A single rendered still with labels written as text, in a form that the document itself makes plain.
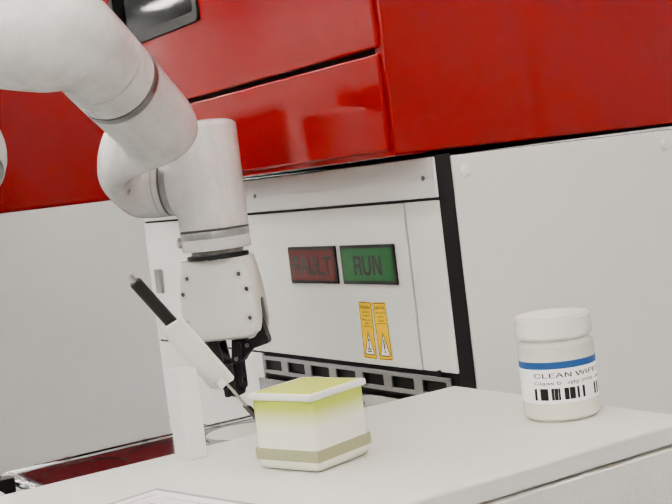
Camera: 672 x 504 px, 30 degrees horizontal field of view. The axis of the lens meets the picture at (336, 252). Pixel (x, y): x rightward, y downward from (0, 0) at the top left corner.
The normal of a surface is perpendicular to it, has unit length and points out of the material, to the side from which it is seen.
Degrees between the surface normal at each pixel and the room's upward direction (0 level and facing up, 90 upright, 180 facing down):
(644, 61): 90
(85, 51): 118
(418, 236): 90
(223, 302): 90
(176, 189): 94
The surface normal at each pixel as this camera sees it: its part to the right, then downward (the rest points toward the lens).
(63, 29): 0.51, 0.07
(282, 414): -0.63, 0.12
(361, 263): -0.84, 0.14
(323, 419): 0.76, -0.05
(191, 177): -0.33, 0.10
